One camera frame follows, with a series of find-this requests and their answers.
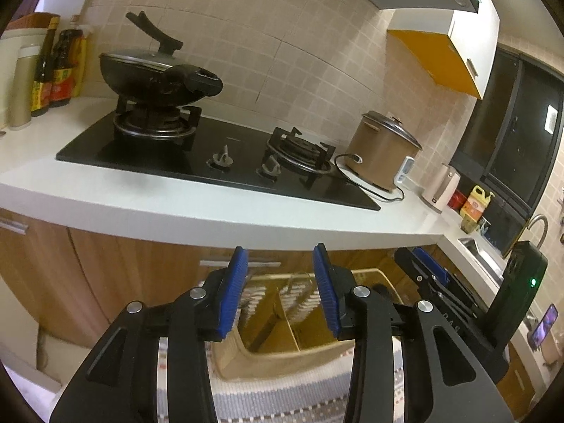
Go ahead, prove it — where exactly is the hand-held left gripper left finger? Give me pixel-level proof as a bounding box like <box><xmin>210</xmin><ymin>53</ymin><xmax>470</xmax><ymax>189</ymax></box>
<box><xmin>48</xmin><ymin>246</ymin><xmax>250</xmax><ymax>423</ymax></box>

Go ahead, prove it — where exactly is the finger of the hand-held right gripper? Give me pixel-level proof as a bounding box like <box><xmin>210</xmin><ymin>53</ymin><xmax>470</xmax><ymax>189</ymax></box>
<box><xmin>412</xmin><ymin>247</ymin><xmax>468</xmax><ymax>296</ymax></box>
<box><xmin>393</xmin><ymin>247</ymin><xmax>477</xmax><ymax>318</ymax></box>

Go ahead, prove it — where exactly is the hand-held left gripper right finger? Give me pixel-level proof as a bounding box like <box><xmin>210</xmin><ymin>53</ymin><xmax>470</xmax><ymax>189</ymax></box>
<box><xmin>312</xmin><ymin>243</ymin><xmax>514</xmax><ymax>423</ymax></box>

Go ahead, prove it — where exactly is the beige plastic utensil basket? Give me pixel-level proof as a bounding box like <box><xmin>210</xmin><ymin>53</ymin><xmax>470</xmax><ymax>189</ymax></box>
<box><xmin>207</xmin><ymin>268</ymin><xmax>408</xmax><ymax>382</ymax></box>

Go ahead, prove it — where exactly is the smartphone on stand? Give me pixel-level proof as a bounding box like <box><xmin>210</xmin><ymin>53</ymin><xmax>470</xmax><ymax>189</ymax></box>
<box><xmin>529</xmin><ymin>304</ymin><xmax>559</xmax><ymax>347</ymax></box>

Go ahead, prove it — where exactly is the steel sink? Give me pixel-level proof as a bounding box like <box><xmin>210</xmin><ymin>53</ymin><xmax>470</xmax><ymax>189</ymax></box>
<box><xmin>457</xmin><ymin>237</ymin><xmax>505</xmax><ymax>283</ymax></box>

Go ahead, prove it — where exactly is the pale pink electric kettle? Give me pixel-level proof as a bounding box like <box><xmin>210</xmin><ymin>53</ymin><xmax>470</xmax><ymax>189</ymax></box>
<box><xmin>421</xmin><ymin>163</ymin><xmax>461</xmax><ymax>214</ymax></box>

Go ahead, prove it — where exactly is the curved steel faucet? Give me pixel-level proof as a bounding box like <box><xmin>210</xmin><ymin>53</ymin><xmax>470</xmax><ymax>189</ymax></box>
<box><xmin>526</xmin><ymin>214</ymin><xmax>549</xmax><ymax>247</ymax></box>

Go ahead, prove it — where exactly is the yellow detergent bottle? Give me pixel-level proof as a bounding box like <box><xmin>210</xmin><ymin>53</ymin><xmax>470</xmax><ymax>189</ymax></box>
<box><xmin>459</xmin><ymin>185</ymin><xmax>495</xmax><ymax>223</ymax></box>

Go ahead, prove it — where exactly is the striped woven mat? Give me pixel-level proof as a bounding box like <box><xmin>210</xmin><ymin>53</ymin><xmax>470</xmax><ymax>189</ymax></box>
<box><xmin>154</xmin><ymin>335</ymin><xmax>406</xmax><ymax>423</ymax></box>

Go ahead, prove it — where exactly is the brown rice cooker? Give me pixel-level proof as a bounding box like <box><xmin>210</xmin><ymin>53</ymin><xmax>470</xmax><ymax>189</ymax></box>
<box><xmin>345</xmin><ymin>111</ymin><xmax>423</xmax><ymax>192</ymax></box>

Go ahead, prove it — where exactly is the black burner grate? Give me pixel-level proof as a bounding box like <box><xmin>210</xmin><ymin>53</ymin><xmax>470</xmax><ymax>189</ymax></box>
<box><xmin>112</xmin><ymin>97</ymin><xmax>203</xmax><ymax>139</ymax></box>
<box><xmin>258</xmin><ymin>127</ymin><xmax>338</xmax><ymax>190</ymax></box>

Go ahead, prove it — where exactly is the dark window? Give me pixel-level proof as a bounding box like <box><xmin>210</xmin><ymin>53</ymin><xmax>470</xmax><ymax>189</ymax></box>
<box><xmin>452</xmin><ymin>44</ymin><xmax>564</xmax><ymax>258</ymax></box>

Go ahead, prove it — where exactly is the black glass gas stove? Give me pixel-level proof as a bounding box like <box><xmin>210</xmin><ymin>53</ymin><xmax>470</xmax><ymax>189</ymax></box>
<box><xmin>56</xmin><ymin>108</ymin><xmax>382</xmax><ymax>211</ymax></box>

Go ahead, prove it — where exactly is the black wok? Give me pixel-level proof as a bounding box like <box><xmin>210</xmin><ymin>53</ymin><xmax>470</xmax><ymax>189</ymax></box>
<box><xmin>99</xmin><ymin>55</ymin><xmax>223</xmax><ymax>109</ymax></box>

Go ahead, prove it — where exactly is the yellow oil bottle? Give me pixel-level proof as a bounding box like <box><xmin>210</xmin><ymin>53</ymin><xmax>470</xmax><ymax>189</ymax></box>
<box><xmin>70</xmin><ymin>15</ymin><xmax>89</xmax><ymax>98</ymax></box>

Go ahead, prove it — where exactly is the red label sauce bottle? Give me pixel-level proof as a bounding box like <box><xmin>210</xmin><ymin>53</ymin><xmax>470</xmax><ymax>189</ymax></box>
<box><xmin>49</xmin><ymin>30</ymin><xmax>84</xmax><ymax>109</ymax></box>

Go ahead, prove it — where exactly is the dark soy sauce bottle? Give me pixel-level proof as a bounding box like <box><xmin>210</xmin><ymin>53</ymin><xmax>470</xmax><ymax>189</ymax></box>
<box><xmin>30</xmin><ymin>15</ymin><xmax>60</xmax><ymax>117</ymax></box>

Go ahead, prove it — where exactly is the beige tall bottle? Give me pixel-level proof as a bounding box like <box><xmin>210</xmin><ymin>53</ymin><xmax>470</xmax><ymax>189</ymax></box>
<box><xmin>9</xmin><ymin>44</ymin><xmax>42</xmax><ymax>129</ymax></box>

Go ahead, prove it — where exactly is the woven brown tray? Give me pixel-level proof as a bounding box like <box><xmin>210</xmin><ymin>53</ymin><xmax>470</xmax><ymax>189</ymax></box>
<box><xmin>6</xmin><ymin>12</ymin><xmax>60</xmax><ymax>31</ymax></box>

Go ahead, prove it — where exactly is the black power cable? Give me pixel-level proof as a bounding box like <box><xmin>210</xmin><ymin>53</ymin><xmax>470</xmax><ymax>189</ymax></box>
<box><xmin>334</xmin><ymin>153</ymin><xmax>406</xmax><ymax>203</ymax></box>

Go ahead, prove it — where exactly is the white and yellow wall cabinet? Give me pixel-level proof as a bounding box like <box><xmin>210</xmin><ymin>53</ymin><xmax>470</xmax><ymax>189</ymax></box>
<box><xmin>387</xmin><ymin>0</ymin><xmax>501</xmax><ymax>100</ymax></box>

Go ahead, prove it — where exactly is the glass wok lid black handle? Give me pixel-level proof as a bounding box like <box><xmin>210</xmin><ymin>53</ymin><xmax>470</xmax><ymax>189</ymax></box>
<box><xmin>99</xmin><ymin>11</ymin><xmax>183</xmax><ymax>71</ymax></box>

